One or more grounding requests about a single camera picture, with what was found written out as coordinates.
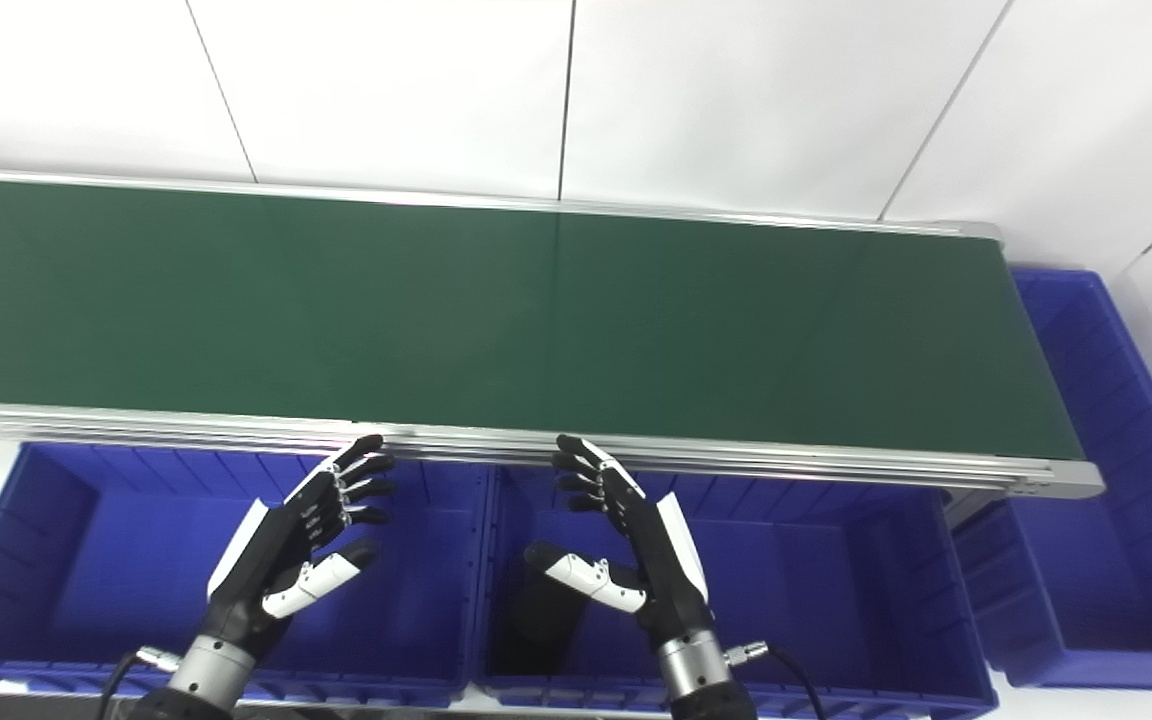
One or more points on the aluminium conveyor leg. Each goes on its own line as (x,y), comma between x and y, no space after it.
(966,505)

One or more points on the black cylinder block part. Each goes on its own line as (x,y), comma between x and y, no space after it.
(536,625)

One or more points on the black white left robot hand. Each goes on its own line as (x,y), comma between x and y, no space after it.
(261,570)

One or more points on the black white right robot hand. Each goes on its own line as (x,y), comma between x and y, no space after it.
(666,570)

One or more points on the green conveyor belt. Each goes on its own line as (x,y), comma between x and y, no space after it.
(486,320)
(136,425)

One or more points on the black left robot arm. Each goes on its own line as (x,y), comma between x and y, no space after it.
(206,675)

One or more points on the large blue plastic bin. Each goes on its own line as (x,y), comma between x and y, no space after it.
(1106,580)
(106,570)
(836,600)

